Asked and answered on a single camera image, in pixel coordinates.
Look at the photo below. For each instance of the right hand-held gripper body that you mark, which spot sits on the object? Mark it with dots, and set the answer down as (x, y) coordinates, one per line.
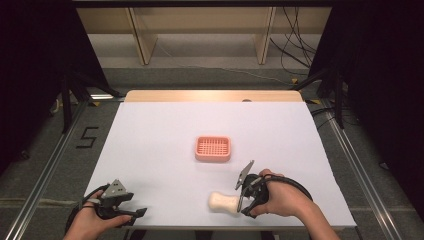
(256, 190)

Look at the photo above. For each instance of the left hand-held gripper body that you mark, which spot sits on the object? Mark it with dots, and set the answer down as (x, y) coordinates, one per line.
(113, 191)

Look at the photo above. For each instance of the white cylindrical roll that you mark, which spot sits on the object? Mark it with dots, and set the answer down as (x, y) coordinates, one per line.
(222, 202)

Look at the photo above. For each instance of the person's right hand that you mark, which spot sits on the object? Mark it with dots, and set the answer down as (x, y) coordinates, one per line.
(286, 198)

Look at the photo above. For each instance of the person's left hand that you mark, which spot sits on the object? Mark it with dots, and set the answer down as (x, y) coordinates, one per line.
(87, 224)

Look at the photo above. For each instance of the white table mat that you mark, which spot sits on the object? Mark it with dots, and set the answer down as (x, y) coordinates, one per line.
(166, 160)

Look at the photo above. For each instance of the pink soap dish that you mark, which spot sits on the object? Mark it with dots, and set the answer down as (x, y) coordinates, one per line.
(213, 149)

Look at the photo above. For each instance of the black metal stand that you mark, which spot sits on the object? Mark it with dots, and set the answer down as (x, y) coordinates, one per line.
(71, 90)
(335, 90)

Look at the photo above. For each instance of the dark curtain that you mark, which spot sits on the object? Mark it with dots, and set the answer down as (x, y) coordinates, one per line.
(36, 66)
(383, 83)

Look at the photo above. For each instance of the light wooden shelf unit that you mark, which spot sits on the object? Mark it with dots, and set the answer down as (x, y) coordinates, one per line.
(146, 36)

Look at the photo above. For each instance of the metal floor rail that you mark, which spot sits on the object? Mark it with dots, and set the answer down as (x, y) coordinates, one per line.
(43, 176)
(363, 170)

